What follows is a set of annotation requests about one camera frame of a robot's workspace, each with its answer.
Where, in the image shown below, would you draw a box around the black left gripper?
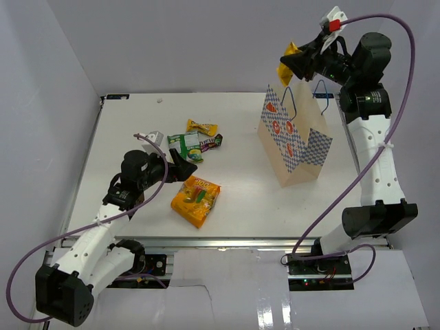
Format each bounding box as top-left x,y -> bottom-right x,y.
138,148 -> 197,190

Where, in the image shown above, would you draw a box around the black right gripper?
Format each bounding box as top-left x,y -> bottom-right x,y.
280,31 -> 359,87

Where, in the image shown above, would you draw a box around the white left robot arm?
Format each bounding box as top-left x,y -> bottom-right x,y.
35,148 -> 197,327

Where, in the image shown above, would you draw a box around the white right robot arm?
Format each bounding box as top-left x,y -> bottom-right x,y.
280,32 -> 418,274

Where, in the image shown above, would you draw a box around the green snack bag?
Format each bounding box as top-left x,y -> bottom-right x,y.
167,131 -> 204,164

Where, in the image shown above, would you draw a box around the orange gummy candy bag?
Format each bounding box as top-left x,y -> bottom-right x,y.
170,175 -> 221,229

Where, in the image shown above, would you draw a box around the dark purple candy packet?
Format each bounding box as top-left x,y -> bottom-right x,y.
200,134 -> 223,153

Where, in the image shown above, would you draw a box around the yellow candy packet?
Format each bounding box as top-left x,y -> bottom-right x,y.
186,119 -> 218,137

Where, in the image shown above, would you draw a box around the black XDOF label plate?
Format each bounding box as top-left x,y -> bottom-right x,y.
105,94 -> 130,100

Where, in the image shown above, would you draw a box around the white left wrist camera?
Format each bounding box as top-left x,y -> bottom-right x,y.
140,131 -> 164,154

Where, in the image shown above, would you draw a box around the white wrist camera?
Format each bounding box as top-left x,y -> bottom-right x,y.
320,5 -> 348,53
140,131 -> 164,154

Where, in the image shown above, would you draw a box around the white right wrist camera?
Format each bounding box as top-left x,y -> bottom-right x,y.
320,5 -> 348,53

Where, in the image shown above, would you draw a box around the checkered paper bag blue handles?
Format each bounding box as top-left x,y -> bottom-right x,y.
257,81 -> 333,188

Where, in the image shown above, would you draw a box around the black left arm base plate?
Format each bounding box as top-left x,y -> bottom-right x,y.
107,254 -> 170,289

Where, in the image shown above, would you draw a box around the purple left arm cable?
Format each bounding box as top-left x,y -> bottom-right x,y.
5,133 -> 169,324

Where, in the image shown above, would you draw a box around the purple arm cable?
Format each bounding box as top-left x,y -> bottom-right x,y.
5,133 -> 169,324
291,13 -> 415,286

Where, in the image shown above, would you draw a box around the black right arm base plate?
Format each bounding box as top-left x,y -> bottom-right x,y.
280,254 -> 354,292

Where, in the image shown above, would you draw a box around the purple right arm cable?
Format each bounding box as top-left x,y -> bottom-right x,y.
291,13 -> 415,286

